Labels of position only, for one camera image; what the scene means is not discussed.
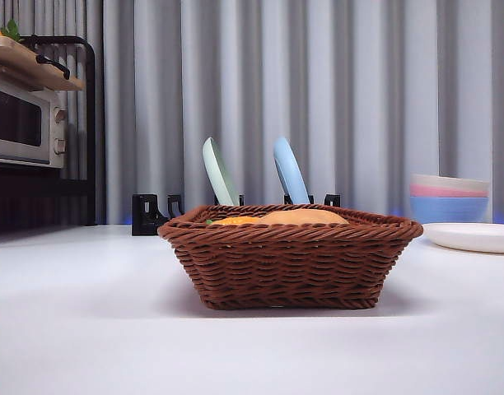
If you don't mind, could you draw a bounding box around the white plate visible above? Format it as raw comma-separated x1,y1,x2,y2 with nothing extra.
422,221,504,254

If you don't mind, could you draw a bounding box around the silver toaster oven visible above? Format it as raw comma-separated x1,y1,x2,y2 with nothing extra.
0,73,68,169

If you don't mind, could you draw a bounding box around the green leaf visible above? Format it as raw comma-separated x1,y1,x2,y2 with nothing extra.
0,18,26,42

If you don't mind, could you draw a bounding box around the wooden cutting board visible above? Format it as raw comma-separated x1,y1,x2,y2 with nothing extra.
0,35,87,91

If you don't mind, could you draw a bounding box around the orange-yellow corn cob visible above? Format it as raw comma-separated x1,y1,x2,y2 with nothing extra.
210,216,265,226

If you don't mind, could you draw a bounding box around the blue bowl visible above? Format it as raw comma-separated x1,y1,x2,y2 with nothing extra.
410,195,492,225

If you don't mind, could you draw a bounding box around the tan potato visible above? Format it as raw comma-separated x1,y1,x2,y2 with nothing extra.
255,208,351,225

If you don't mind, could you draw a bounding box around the light blue plate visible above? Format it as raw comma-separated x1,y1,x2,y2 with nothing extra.
273,136,310,205

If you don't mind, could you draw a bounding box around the black metal shelf frame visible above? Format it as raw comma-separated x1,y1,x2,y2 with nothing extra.
0,35,99,248

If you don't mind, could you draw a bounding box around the pale green plate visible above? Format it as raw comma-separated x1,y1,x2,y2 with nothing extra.
202,137,240,206

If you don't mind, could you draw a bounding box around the grey pleated curtain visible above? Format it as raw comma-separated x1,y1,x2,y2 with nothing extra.
0,0,504,226

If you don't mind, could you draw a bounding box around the pink bowl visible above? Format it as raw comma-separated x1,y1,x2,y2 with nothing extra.
411,184,491,198

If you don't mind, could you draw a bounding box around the brown wicker basket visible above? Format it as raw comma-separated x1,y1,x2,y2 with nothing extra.
157,203,425,310

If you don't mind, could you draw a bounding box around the black dish rack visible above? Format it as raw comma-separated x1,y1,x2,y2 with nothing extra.
131,192,342,236

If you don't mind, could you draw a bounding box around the cream bowl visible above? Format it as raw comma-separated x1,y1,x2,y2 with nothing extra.
410,173,492,197

